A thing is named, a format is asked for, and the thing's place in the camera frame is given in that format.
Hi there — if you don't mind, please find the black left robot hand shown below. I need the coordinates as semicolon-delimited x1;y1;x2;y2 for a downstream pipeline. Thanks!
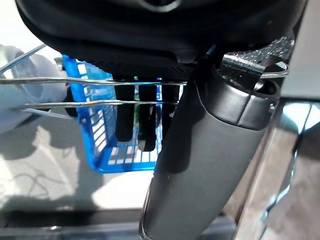
14;0;307;240

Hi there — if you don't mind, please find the blue plastic shopping basket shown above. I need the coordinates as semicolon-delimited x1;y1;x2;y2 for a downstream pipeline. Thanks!
0;43;290;175

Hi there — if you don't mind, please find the green soda bottle lime label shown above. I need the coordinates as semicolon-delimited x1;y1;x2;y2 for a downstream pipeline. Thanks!
133;83;142;128

